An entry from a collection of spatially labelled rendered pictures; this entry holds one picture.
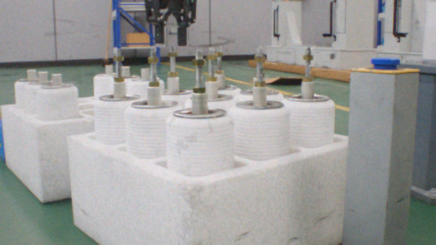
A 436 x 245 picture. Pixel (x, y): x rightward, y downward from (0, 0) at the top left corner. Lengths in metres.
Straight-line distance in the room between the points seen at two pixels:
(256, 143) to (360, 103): 0.16
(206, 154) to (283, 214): 0.16
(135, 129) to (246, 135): 0.17
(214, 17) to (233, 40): 0.49
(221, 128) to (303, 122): 0.20
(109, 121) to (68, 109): 0.29
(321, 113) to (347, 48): 3.43
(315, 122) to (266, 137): 0.12
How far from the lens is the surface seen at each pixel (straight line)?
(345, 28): 4.18
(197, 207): 0.57
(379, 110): 0.63
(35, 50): 7.09
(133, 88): 1.16
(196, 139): 0.60
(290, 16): 5.44
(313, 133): 0.76
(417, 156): 1.10
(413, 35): 3.64
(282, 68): 4.98
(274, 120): 0.68
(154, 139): 0.70
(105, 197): 0.77
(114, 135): 0.80
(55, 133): 1.04
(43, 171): 1.05
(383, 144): 0.64
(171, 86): 0.88
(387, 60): 0.64
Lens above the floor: 0.36
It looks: 10 degrees down
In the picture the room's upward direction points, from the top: 1 degrees counter-clockwise
